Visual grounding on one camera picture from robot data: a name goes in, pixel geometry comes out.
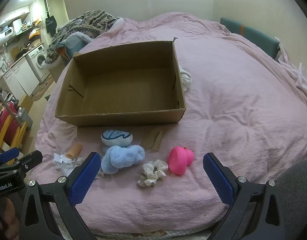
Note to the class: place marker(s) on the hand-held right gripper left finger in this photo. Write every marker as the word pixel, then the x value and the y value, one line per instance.
pixel 85 180

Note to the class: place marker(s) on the patterned floor rug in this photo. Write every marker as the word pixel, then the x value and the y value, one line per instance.
pixel 42 88

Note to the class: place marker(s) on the teal headboard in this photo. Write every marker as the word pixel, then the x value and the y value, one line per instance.
pixel 253 33

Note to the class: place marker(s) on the clear plastic bag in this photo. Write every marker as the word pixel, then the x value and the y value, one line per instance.
pixel 62 162

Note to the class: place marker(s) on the pink bed blanket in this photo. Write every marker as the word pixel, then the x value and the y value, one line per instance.
pixel 231 105

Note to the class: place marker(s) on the white and blue plush toy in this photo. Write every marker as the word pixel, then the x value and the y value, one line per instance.
pixel 117 137

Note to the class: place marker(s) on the patterned knit blanket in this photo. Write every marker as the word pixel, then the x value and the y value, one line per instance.
pixel 91 23

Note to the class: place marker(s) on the white washing machine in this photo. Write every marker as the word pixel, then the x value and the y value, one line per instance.
pixel 38 61

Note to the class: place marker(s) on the white cloth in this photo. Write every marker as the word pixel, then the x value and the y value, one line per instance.
pixel 185 77

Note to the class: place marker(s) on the white crumpled sheet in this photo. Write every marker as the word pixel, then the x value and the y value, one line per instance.
pixel 297 75

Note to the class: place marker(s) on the small cardboard piece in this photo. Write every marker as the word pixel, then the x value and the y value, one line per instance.
pixel 151 141

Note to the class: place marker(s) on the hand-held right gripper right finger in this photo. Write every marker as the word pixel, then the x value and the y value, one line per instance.
pixel 218 180

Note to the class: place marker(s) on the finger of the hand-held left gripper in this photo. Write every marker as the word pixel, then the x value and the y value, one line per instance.
pixel 31 160
pixel 8 155

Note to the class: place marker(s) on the beige lace scrunchie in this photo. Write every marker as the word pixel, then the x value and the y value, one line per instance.
pixel 80 160

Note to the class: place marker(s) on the white kitchen cabinets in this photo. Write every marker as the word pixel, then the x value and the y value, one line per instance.
pixel 19 76

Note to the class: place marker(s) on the grey bin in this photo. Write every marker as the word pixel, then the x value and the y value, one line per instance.
pixel 26 120

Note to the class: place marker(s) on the red suitcase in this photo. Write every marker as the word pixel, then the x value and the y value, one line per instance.
pixel 6 120

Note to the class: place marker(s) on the tall cardboard box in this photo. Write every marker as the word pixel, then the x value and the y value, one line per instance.
pixel 56 71

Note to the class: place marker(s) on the white satin scrunchie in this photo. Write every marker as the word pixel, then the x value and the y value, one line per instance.
pixel 153 172

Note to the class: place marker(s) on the pink rubber duck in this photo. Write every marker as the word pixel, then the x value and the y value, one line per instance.
pixel 178 160

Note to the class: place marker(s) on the tan tube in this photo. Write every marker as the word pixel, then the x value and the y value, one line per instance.
pixel 74 151

